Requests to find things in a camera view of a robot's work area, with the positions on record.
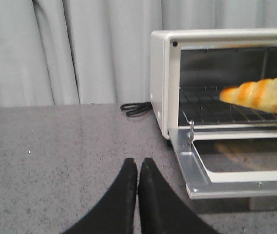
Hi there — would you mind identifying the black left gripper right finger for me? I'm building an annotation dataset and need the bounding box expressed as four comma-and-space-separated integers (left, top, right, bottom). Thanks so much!
138, 158, 218, 234

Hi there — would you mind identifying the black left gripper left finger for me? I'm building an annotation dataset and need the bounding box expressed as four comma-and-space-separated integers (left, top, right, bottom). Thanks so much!
65, 158, 137, 234

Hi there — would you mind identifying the glass oven door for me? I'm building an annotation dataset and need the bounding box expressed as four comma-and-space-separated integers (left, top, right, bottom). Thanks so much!
169, 128, 277, 211

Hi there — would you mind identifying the golden croissant bread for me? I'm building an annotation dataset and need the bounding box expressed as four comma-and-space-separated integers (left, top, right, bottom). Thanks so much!
219, 78, 277, 114

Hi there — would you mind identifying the white Toshiba toaster oven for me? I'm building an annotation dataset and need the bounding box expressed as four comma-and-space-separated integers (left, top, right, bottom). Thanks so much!
150, 28, 277, 140

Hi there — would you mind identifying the grey curtain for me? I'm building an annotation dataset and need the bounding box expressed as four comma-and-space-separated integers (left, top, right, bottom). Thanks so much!
0, 0, 277, 107

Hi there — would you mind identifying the black power cable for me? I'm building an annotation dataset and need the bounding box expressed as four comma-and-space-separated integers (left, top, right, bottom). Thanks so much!
120, 101, 152, 117

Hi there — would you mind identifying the metal oven wire rack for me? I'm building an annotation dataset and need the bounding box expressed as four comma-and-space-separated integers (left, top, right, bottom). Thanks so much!
178, 86, 277, 127

